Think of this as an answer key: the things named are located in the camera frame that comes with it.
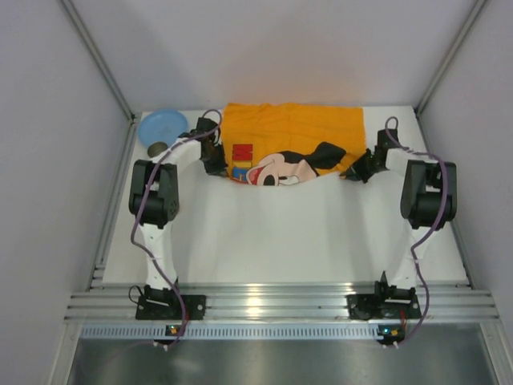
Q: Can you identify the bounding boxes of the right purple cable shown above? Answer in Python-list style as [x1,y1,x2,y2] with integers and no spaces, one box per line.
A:
[384,115,449,348]

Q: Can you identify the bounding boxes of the cream metal cup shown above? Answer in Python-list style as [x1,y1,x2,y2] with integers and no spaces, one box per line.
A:
[147,141,168,158]

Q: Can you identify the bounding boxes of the blue plastic plate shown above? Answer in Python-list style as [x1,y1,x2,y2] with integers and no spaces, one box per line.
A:
[137,108,189,148]

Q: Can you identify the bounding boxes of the slotted white cable duct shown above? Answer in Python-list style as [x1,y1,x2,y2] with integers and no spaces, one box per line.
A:
[79,323,406,340]

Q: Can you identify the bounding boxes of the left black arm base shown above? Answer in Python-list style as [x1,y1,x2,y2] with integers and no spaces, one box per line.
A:
[128,285,207,321]

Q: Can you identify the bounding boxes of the vertical aluminium frame post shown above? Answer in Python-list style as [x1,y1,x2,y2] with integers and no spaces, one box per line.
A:
[55,0,135,121]
[414,0,490,118]

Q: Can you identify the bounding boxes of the right vertical aluminium frame post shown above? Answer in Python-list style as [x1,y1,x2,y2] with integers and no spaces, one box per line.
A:
[414,0,490,118]

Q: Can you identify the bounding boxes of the orange Mickey Mouse placemat cloth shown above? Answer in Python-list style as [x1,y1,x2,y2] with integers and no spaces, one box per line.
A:
[220,103,366,186]

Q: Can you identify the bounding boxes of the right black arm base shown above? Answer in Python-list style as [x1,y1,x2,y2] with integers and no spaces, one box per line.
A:
[346,272,421,321]

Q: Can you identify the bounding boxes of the purple cable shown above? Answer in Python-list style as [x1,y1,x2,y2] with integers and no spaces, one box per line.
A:
[384,115,449,348]
[127,108,224,348]

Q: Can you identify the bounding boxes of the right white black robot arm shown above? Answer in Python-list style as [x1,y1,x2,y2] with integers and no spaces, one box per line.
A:
[341,128,457,289]

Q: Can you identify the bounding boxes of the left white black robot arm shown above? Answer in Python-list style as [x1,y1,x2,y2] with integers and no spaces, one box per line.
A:
[128,115,228,290]

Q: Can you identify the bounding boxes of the left vertical aluminium frame post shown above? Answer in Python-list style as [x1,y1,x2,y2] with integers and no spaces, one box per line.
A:
[55,0,135,121]

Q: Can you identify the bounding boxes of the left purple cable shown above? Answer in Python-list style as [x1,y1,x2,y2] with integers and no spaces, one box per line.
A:
[127,108,224,348]

